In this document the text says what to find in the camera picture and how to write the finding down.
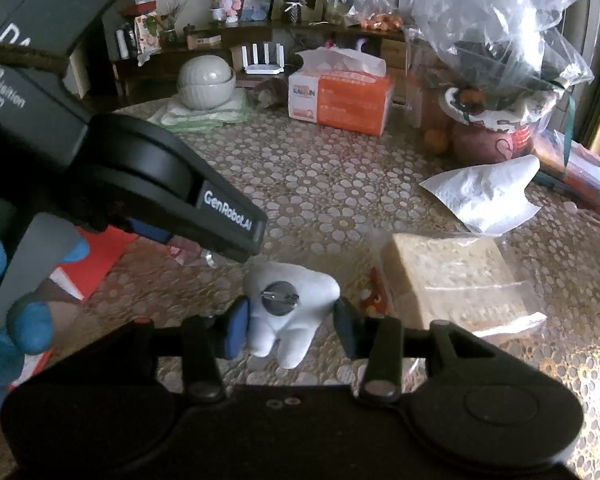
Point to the crumpled white paper bag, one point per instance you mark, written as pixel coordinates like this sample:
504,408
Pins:
485,195

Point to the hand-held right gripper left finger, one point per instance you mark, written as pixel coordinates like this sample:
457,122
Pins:
236,329

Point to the floral gift bag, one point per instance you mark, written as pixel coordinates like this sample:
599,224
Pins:
147,37

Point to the stacked white bowls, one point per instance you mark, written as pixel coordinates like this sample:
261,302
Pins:
205,82

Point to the orange tissue box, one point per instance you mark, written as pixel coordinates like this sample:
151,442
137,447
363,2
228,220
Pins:
350,100

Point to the dark wooden sideboard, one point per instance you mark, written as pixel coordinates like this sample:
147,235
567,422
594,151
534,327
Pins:
260,35

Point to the brown pot with patterned cloth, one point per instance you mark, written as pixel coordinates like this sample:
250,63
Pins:
495,135

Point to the bag of oranges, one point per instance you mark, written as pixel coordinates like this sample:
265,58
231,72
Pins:
382,22

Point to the large clear plastic bag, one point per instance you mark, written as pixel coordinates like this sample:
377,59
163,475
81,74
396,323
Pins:
490,25

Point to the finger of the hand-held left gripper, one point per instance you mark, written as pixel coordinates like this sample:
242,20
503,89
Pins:
150,230

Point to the orange fruit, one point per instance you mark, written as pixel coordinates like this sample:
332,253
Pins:
437,141

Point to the stack of colourful packets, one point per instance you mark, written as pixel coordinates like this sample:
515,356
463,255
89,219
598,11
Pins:
590,175

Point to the small grey figure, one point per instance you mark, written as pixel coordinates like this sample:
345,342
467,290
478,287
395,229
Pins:
270,95

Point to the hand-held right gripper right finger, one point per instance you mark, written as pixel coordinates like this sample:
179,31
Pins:
344,329

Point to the blue photo card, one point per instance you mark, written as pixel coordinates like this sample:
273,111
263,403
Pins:
256,4

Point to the small orange toy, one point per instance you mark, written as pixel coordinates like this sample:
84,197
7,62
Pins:
376,297

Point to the person's left hand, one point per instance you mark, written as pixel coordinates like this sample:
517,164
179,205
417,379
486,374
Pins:
30,327

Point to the white router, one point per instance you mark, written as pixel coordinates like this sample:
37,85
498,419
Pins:
262,62

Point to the green ribbon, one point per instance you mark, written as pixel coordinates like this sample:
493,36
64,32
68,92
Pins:
570,125

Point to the folded green cloth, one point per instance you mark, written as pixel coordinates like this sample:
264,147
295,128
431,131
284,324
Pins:
215,116

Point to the white tooth plush toy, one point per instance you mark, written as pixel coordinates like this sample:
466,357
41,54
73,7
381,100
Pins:
285,325

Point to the bagged sliced bread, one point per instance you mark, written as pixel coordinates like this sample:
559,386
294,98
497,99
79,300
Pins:
455,280

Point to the green picture frame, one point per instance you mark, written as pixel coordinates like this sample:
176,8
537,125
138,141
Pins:
300,2

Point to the red cardboard shoebox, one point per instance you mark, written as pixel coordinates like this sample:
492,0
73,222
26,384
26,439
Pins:
105,257

